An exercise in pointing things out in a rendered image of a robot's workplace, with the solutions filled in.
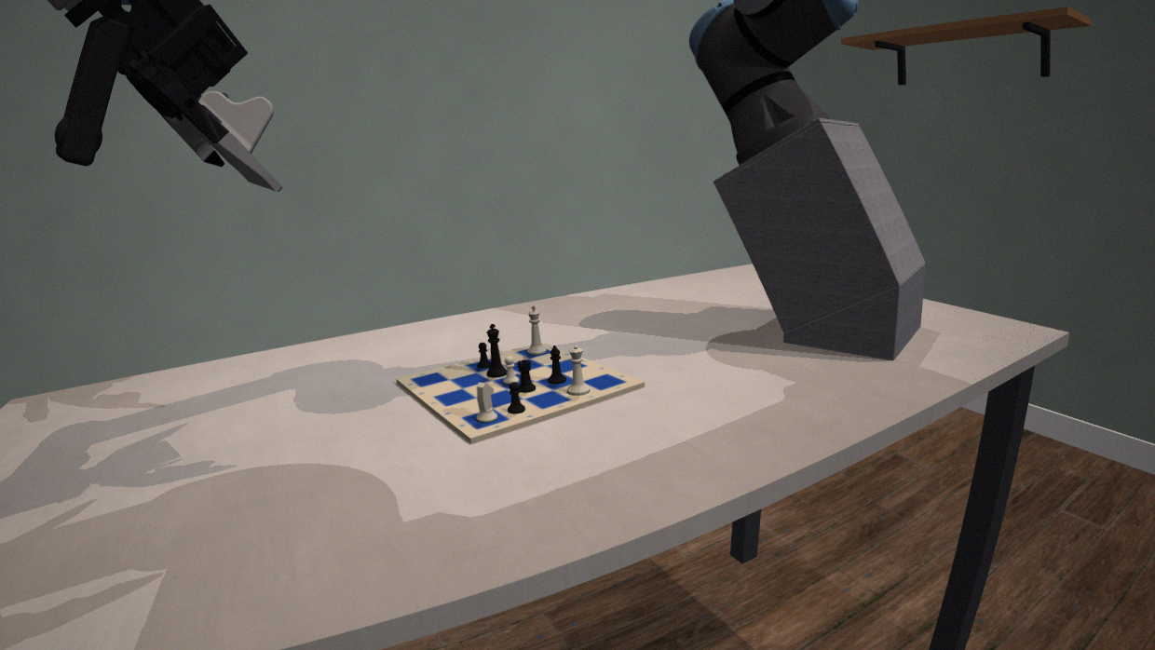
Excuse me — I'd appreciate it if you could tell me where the white chess king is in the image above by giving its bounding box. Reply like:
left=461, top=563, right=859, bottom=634
left=527, top=305, right=547, bottom=354

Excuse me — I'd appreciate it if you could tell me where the white knight chess piece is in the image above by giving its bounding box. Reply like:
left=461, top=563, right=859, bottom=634
left=477, top=382, right=497, bottom=423

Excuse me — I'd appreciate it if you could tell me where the white queen chess piece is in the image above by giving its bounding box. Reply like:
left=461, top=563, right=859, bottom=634
left=567, top=345, right=590, bottom=396

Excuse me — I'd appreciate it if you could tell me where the blue and cream chessboard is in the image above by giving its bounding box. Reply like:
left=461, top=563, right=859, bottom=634
left=396, top=342, right=644, bottom=444

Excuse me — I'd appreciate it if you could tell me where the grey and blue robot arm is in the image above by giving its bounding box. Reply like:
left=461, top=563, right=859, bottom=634
left=55, top=0, right=858, bottom=166

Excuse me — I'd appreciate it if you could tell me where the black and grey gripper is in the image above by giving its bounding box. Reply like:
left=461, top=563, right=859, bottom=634
left=64, top=0, right=282, bottom=192

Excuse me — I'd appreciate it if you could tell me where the white pawn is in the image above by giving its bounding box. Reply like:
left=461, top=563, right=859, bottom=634
left=502, top=356, right=519, bottom=384

